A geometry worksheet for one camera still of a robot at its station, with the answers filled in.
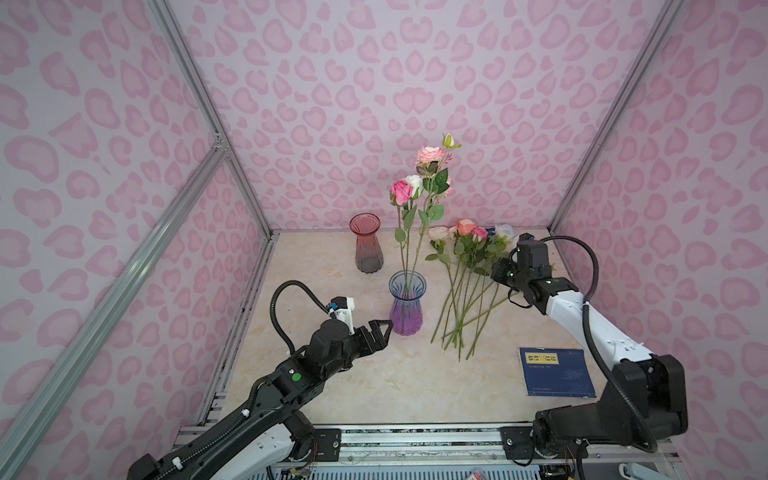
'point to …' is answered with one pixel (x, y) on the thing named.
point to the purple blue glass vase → (406, 312)
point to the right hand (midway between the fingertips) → (495, 263)
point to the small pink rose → (478, 234)
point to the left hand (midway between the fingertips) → (385, 324)
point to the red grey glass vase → (369, 257)
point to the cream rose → (437, 236)
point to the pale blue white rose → (498, 248)
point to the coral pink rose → (463, 227)
